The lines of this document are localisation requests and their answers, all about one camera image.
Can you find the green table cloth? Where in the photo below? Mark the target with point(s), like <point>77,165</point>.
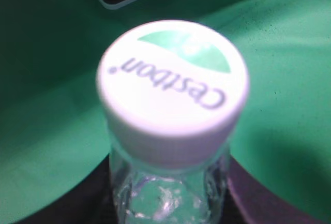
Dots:
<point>53,133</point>

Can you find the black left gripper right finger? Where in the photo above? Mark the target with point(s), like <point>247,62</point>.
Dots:
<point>300,177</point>

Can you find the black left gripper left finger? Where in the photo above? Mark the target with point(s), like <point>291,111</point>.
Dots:
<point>88,202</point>

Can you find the clear water bottle white cap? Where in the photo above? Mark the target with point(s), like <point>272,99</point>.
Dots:
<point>172,92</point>

